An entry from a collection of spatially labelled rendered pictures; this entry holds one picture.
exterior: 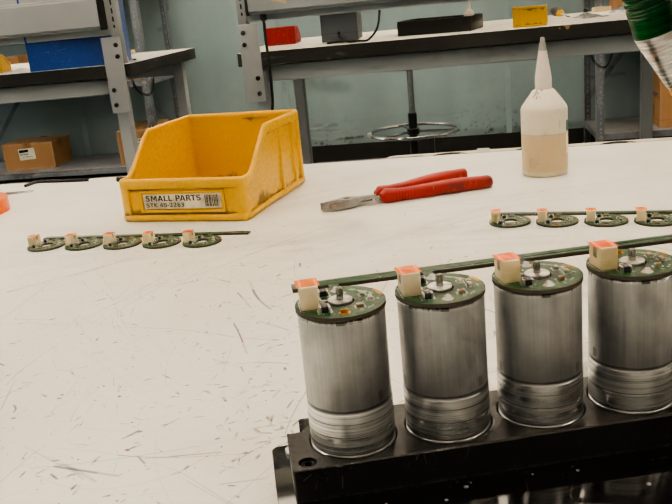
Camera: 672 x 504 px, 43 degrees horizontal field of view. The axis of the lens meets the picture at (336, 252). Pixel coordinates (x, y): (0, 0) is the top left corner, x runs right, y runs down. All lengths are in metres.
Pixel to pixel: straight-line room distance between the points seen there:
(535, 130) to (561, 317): 0.41
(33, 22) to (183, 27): 2.13
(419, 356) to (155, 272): 0.29
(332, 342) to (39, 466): 0.13
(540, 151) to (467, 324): 0.42
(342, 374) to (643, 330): 0.08
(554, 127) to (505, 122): 4.11
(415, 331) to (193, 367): 0.15
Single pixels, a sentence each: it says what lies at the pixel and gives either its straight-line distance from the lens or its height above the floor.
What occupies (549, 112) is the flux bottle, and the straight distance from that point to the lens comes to 0.63.
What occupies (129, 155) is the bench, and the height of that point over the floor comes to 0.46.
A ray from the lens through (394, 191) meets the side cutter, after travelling 0.59.
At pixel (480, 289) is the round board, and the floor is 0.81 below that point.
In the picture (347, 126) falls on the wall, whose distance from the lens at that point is 4.78.
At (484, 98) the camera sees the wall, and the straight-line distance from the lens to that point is 4.72.
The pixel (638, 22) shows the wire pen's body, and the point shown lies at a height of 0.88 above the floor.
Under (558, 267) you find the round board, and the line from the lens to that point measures 0.25.
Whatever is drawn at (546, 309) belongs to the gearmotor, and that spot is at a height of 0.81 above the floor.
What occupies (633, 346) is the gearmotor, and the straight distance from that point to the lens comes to 0.25.
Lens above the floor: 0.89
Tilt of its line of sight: 17 degrees down
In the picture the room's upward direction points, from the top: 6 degrees counter-clockwise
